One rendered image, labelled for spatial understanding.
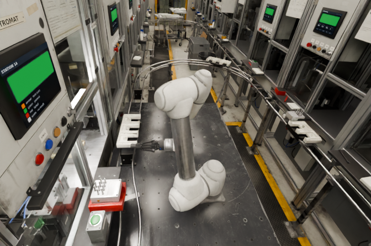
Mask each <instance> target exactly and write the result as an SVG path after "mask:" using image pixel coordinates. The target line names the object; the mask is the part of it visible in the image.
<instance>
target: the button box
mask: <svg viewBox="0 0 371 246"><path fill-rule="evenodd" d="M95 214H98V215H100V217H101V220H100V222H99V223H98V224H95V225H92V224H91V222H90V220H91V217H92V216H93V215H95ZM108 225H109V223H108V221H107V217H106V214H105V211H92V212H91V214H90V217H89V220H88V224H87V228H86V231H87V233H88V236H89V238H90V240H91V243H101V242H105V239H106V235H107V230H108Z"/></svg>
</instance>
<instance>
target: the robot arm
mask: <svg viewBox="0 0 371 246"><path fill-rule="evenodd" d="M212 81H213V79H212V75H211V73H210V72H209V71H208V70H204V69H202V70H198V71H197V72H196V73H195V74H194V75H192V76H189V77H185V78H179V79H176V80H172V81H169V82H167V83H165V84H163V85H162V86H160V87H159V88H158V89H157V90H156V92H155V94H154V100H155V104H156V106H157V107H158V108H159V109H160V110H161V111H164V112H166V114H167V115H168V116H169V117H170V121H171V128H172V135H173V139H165V140H159V141H158V140H155V138H152V139H148V140H142V141H141V143H136V144H131V145H130V148H140V149H141V150H143V151H151V152H153V153H154V152H155V150H165V151H175V154H176V161H177V168H178V173H177V174H176V176H175V178H174V184H173V187H172V188H171V190H170V192H169V201H170V203H171V205H172V207H173V208H174V209H175V210H176V211H180V212H184V211H187V210H190V209H192V208H194V207H195V206H197V205H198V204H202V203H207V202H225V197H224V196H223V194H222V188H223V185H224V183H225V178H226V172H225V168H224V167H223V165H222V163H221V162H219V161H217V160H209V161H207V162H206V163H204V165H203V166H202V167H201V168H200V169H199V170H198V171H196V170H195V163H194V153H193V140H192V133H191V127H190V119H193V118H194V117H195V116H196V115H197V113H198V111H199V110H200V108H201V107H202V105H203V104H204V103H205V101H206V99H207V97H208V95H209V93H210V90H211V87H212Z"/></svg>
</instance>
